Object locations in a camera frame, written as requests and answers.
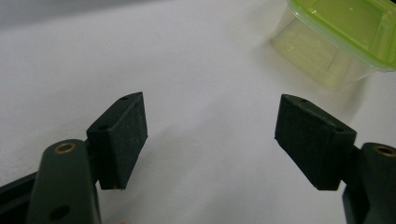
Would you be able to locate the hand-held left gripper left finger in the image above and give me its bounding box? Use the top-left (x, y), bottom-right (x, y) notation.
top-left (25, 91), bottom-right (149, 224)

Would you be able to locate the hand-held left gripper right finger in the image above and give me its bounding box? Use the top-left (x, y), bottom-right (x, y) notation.
top-left (274, 93), bottom-right (396, 224)

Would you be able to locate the clear plastic container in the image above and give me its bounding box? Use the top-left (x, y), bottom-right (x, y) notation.
top-left (270, 7), bottom-right (382, 91)

